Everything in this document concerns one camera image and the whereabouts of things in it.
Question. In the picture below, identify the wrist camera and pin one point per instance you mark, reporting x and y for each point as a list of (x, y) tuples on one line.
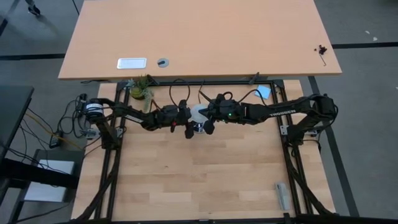
[(170, 110), (227, 104)]

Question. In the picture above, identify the potted green plant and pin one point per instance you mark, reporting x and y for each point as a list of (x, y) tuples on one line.
[(140, 90)]

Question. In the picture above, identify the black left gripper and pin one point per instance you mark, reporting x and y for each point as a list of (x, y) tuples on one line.
[(182, 119)]

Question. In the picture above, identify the black clamp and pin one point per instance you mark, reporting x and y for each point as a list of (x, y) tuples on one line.
[(254, 78), (152, 80)]

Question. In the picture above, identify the black desk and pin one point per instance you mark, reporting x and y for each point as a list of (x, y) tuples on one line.
[(12, 112)]

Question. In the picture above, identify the person's foot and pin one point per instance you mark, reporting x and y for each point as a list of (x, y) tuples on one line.
[(33, 10)]

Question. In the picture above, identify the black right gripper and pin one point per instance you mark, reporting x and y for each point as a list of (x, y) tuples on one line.
[(236, 116)]

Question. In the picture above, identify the grey desk grommet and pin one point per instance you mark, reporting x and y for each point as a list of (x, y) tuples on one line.
[(163, 62)]

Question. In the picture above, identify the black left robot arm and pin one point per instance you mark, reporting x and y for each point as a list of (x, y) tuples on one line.
[(136, 116)]

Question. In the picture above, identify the black aluminium frame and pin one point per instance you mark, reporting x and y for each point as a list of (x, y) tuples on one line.
[(236, 82)]

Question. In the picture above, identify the black power adapter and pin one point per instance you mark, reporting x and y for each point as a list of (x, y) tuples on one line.
[(56, 141)]

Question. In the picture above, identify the light wooden desk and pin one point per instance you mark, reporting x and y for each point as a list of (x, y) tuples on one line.
[(199, 37)]

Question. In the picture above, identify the white box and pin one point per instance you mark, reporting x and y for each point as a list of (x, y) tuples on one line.
[(46, 193)]

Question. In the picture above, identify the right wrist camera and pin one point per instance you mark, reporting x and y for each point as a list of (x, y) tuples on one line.
[(227, 104)]

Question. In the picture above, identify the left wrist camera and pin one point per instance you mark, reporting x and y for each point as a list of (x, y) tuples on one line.
[(170, 110)]

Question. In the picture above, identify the chrome lamp socket base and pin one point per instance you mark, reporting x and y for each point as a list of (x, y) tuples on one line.
[(199, 127)]

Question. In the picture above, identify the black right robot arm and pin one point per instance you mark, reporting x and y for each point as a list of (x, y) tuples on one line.
[(280, 112)]

